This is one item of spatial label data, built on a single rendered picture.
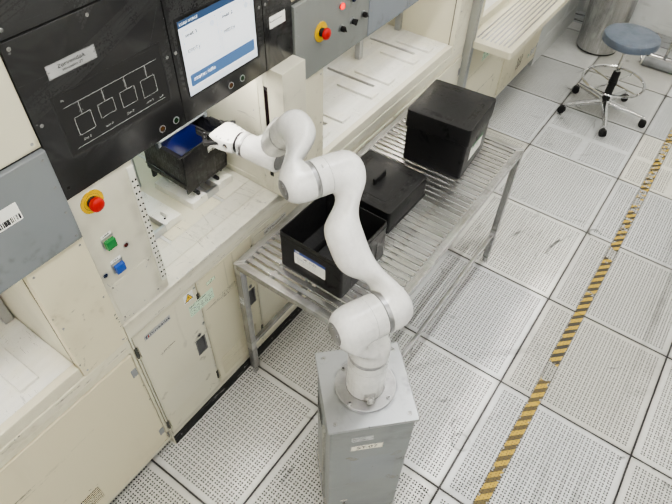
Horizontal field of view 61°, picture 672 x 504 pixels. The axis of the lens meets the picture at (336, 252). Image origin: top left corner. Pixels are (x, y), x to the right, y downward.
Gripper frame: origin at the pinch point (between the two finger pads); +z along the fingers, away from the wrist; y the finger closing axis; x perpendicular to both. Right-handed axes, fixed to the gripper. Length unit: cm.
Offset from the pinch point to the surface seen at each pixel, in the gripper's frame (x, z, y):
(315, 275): -39, -49, -6
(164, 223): -29.5, 4.1, -23.8
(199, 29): 44.0, -17.0, -11.4
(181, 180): -19.5, 6.1, -10.7
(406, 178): -34, -52, 53
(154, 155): -13.9, 18.1, -10.7
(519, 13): -36, -31, 223
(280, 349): -120, -23, 1
